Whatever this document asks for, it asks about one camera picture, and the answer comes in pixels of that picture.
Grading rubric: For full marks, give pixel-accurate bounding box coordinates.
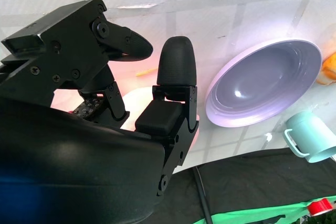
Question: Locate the black backdrop cloth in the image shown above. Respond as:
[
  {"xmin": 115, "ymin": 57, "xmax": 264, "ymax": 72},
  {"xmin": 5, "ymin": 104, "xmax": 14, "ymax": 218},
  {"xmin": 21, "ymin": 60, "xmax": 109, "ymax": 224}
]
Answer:
[{"xmin": 172, "ymin": 147, "xmax": 336, "ymax": 224}]

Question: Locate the green cloth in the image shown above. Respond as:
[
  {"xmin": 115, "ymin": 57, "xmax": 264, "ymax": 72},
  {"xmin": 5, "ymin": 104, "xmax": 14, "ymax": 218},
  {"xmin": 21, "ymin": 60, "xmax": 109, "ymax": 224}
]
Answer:
[{"xmin": 181, "ymin": 199, "xmax": 336, "ymax": 224}]

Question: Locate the red tape roll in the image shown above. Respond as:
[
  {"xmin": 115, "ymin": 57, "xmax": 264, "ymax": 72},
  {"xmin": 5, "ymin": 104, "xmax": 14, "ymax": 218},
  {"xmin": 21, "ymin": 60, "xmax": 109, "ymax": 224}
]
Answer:
[{"xmin": 307, "ymin": 198, "xmax": 332, "ymax": 217}]

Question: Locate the thick black cable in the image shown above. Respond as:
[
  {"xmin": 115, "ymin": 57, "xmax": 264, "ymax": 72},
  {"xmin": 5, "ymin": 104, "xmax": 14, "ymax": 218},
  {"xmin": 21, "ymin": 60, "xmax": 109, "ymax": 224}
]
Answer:
[{"xmin": 193, "ymin": 167, "xmax": 214, "ymax": 224}]

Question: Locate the orange white mini pumpkin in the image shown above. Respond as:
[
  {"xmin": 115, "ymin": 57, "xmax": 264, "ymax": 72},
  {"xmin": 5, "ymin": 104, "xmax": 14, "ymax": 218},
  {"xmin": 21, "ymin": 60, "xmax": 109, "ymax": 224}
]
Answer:
[{"xmin": 316, "ymin": 52, "xmax": 336, "ymax": 86}]

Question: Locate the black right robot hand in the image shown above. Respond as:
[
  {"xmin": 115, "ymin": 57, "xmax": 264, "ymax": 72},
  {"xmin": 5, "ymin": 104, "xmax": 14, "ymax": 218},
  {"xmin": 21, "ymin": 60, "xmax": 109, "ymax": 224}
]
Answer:
[{"xmin": 0, "ymin": 0, "xmax": 200, "ymax": 224}]

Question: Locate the mint green handled cup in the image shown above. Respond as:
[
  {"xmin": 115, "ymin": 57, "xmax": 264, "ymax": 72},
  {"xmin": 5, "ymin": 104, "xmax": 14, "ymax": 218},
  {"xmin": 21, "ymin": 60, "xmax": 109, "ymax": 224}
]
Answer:
[{"xmin": 282, "ymin": 111, "xmax": 336, "ymax": 164}]

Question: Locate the lavender round plate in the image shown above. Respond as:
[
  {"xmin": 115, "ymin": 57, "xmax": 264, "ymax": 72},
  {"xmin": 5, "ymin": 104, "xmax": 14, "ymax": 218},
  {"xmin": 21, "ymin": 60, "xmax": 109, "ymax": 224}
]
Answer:
[{"xmin": 204, "ymin": 39, "xmax": 323, "ymax": 128}]

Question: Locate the small yellow sliver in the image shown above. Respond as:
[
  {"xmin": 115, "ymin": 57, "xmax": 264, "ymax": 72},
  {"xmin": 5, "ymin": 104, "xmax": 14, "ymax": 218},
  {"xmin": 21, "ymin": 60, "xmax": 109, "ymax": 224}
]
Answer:
[{"xmin": 135, "ymin": 68, "xmax": 158, "ymax": 77}]

